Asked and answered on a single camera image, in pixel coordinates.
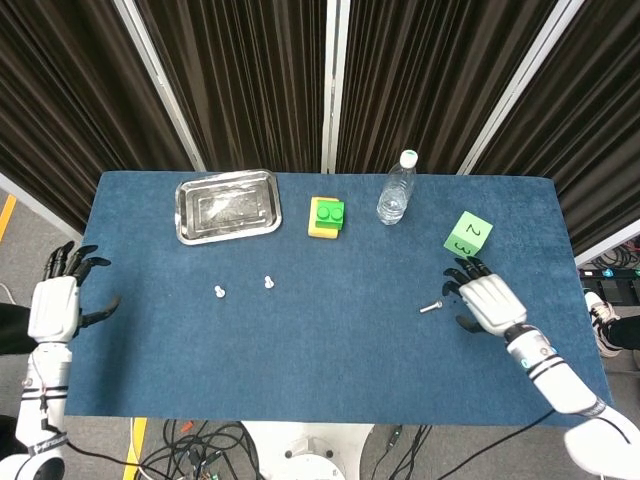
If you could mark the white sneaker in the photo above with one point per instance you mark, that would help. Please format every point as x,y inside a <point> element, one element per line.
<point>602,320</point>

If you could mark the blue fabric table mat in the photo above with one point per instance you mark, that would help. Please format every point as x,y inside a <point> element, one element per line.
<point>320,360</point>

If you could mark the dark pleated curtain panel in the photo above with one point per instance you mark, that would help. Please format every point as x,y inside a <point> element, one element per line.
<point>590,130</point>
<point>430,80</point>
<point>65,110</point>
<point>240,85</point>

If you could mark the black power strip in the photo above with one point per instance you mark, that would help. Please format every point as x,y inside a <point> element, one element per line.
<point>610,274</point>

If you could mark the clear plastic water bottle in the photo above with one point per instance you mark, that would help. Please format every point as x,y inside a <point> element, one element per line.
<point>395,195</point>

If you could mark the silver bolt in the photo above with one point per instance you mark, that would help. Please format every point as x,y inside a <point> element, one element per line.
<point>431,306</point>
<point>269,282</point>
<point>219,292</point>

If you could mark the yellow floor tape strip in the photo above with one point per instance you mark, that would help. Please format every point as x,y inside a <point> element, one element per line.
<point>135,450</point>
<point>7,215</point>

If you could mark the rectangular stainless steel tray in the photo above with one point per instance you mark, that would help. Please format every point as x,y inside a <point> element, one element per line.
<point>227,207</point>

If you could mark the green numbered cube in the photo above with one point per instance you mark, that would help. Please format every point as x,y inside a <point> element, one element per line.
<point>467,232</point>

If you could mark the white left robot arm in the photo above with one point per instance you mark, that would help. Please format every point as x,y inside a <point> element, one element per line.
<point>42,400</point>

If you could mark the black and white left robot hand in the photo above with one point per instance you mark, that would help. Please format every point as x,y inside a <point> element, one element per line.
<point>52,310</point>

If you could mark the yellow toy building block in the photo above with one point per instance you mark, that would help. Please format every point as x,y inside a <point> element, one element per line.
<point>314,225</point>

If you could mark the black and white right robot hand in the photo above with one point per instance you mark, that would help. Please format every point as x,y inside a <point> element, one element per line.
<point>492,305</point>

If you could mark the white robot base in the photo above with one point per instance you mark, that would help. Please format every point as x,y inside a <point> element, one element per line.
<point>305,450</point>

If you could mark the white partition frame post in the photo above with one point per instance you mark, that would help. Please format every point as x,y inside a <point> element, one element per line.
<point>160,90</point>
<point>520,85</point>
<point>334,85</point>

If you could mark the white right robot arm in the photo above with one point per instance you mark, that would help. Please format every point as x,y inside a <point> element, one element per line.
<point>565,385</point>

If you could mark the white partition base rail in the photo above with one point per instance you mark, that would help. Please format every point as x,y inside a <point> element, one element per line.
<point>40,207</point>
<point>607,247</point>

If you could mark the green toy building block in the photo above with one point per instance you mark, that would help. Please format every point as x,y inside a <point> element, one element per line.
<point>330,215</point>

